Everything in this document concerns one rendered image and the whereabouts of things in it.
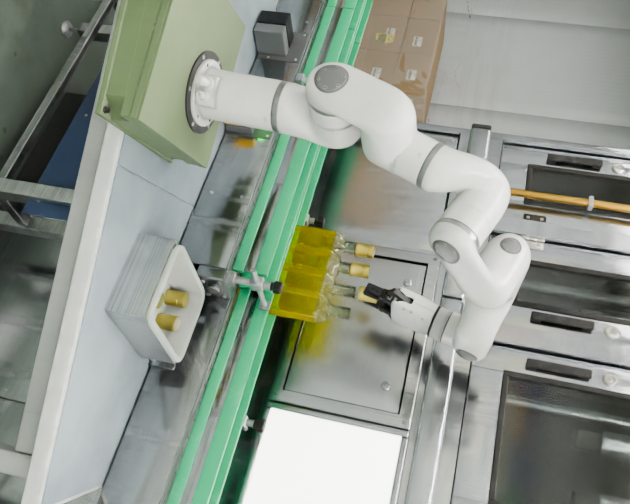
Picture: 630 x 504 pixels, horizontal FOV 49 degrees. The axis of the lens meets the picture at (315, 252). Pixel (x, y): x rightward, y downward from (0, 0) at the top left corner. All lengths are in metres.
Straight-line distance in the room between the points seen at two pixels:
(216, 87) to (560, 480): 1.11
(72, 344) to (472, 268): 0.69
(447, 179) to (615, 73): 5.65
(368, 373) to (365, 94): 0.75
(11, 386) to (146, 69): 1.01
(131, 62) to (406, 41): 4.61
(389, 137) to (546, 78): 5.50
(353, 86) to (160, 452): 0.82
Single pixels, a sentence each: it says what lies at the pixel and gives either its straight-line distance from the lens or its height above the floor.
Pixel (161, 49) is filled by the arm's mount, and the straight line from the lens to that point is 1.19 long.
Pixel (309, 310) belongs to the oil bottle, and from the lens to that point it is 1.57.
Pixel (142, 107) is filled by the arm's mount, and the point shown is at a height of 0.83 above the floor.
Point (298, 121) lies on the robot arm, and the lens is 1.25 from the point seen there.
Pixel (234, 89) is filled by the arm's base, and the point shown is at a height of 0.92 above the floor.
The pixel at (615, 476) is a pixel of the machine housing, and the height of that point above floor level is 1.77.
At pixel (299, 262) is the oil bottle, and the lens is 1.63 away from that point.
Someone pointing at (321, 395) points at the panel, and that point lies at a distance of 1.65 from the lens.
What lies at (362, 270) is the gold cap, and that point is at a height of 1.15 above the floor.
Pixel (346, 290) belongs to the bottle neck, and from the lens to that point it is 1.60.
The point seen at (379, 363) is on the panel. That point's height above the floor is 1.22.
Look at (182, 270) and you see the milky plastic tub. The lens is 1.43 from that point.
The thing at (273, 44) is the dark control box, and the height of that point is 0.80.
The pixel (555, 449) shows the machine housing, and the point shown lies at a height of 1.64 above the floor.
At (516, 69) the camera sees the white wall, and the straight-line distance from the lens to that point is 6.63.
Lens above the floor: 1.36
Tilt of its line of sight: 12 degrees down
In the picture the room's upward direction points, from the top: 100 degrees clockwise
